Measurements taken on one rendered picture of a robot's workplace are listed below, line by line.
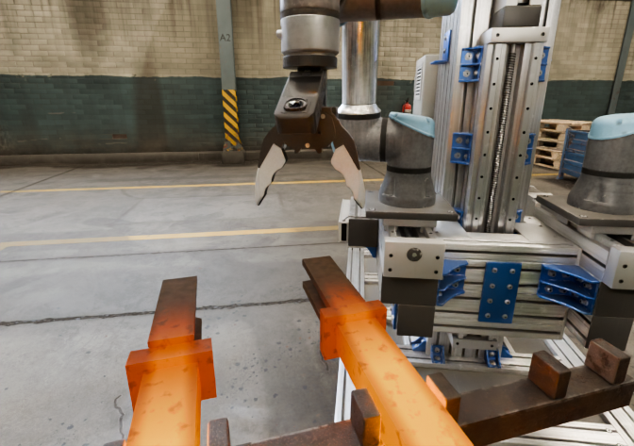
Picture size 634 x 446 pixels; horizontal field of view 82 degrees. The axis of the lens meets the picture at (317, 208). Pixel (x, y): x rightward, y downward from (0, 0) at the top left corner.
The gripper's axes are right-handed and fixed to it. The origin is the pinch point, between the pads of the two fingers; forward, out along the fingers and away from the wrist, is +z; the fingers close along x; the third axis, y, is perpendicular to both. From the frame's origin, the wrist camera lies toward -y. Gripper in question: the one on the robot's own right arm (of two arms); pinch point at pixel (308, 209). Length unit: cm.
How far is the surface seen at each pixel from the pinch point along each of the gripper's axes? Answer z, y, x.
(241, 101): -13, 612, 205
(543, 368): 0.7, -28.7, -18.2
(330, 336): 0.9, -26.8, -5.2
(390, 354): 0.1, -29.4, -9.0
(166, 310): -1.0, -28.0, 5.9
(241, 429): 93, 46, 30
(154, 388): 0.1, -33.6, 3.7
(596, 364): 1.6, -26.9, -22.4
